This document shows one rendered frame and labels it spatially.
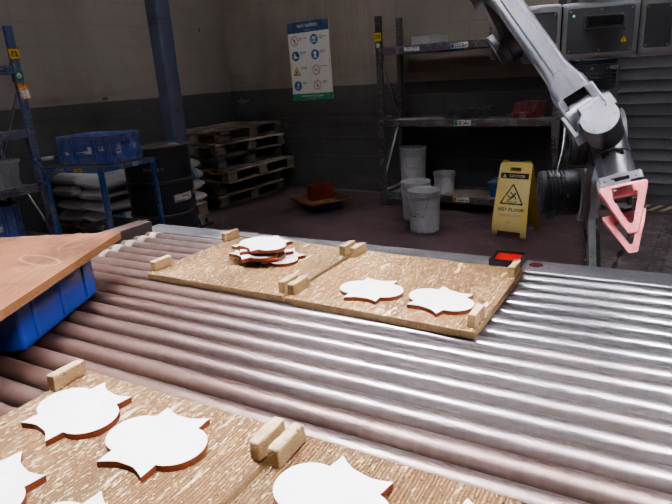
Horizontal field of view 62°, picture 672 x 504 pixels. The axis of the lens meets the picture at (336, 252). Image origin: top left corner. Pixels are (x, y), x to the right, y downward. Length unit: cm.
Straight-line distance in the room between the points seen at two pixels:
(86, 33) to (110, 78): 49
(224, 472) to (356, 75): 620
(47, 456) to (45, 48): 571
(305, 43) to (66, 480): 659
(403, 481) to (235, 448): 22
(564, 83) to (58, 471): 98
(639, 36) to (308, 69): 557
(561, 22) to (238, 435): 143
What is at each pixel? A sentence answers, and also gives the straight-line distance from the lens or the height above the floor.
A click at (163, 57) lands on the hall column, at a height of 163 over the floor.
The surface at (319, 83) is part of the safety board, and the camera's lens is 701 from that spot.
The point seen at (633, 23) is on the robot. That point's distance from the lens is 183.
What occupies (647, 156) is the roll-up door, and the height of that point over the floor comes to 51.
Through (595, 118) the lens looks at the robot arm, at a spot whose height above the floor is 129.
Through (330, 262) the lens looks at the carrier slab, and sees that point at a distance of 138.
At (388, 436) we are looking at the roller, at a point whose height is 91.
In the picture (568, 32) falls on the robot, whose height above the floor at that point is 145.
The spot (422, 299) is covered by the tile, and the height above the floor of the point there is 95.
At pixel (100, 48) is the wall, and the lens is 670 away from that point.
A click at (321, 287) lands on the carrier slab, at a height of 94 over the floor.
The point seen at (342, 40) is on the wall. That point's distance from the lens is 682.
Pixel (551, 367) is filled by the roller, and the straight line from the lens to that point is 95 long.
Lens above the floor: 137
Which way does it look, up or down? 18 degrees down
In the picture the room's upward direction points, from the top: 4 degrees counter-clockwise
